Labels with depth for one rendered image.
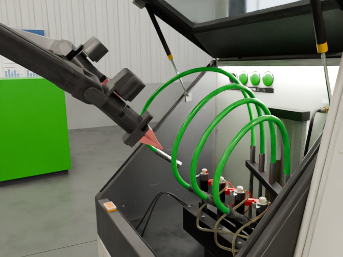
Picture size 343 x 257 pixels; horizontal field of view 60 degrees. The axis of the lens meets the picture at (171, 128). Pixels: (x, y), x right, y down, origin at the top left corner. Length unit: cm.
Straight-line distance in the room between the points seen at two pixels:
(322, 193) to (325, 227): 6
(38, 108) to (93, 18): 381
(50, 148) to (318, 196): 374
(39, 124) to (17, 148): 38
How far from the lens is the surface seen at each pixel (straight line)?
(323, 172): 68
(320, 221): 68
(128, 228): 96
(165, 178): 125
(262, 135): 95
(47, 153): 418
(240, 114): 120
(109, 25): 744
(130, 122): 77
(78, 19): 736
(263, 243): 65
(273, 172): 89
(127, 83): 75
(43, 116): 408
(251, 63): 110
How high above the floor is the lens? 143
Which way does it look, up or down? 12 degrees down
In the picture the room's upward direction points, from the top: 1 degrees counter-clockwise
